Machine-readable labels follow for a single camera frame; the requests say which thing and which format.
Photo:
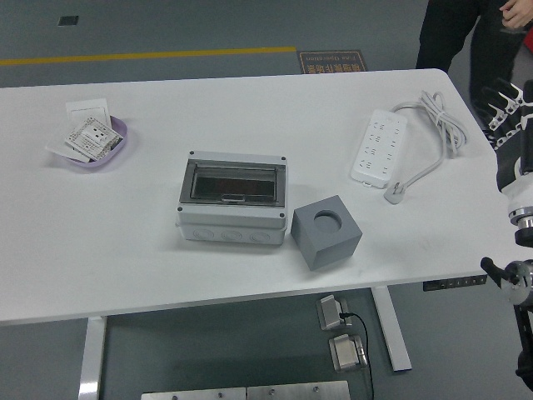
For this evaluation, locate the plain white switch plate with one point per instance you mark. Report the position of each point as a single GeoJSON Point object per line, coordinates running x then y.
{"type": "Point", "coordinates": [87, 109]}

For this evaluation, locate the grey metal plate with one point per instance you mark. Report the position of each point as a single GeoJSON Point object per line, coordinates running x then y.
{"type": "Point", "coordinates": [191, 395]}
{"type": "Point", "coordinates": [297, 391]}

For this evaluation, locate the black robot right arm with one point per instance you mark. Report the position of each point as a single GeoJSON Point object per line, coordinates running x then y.
{"type": "Point", "coordinates": [525, 238]}

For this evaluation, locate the brown floor sign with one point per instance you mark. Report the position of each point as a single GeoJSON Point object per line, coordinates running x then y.
{"type": "Point", "coordinates": [331, 62]}

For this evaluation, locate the metal floor socket box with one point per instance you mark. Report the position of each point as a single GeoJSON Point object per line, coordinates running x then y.
{"type": "Point", "coordinates": [345, 354]}
{"type": "Point", "coordinates": [331, 312]}

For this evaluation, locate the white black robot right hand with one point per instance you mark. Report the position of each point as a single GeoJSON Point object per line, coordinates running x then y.
{"type": "Point", "coordinates": [514, 154]}

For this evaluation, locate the black floor hatch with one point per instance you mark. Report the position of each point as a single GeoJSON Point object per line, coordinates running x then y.
{"type": "Point", "coordinates": [68, 20]}

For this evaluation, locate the person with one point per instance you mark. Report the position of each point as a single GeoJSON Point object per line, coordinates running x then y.
{"type": "Point", "coordinates": [441, 33]}

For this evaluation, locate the white flat panel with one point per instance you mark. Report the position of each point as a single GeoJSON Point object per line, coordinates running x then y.
{"type": "Point", "coordinates": [56, 148]}

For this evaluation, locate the grey cube with round hole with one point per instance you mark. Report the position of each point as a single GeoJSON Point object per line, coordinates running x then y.
{"type": "Point", "coordinates": [329, 254]}

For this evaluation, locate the person's left hand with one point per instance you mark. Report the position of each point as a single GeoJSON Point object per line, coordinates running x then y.
{"type": "Point", "coordinates": [520, 12]}

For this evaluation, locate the black table control panel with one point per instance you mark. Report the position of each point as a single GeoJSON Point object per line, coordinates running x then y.
{"type": "Point", "coordinates": [454, 283]}

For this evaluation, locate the white power strip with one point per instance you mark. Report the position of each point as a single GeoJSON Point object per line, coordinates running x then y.
{"type": "Point", "coordinates": [379, 146]}

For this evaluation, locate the white socket panel with print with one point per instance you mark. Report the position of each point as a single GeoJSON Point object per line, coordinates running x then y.
{"type": "Point", "coordinates": [89, 135]}

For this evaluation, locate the purple plastic tray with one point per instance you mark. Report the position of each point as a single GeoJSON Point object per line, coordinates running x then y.
{"type": "Point", "coordinates": [100, 163]}

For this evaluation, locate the grey electrical box with flap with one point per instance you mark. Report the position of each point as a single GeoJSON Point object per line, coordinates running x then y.
{"type": "Point", "coordinates": [229, 216]}

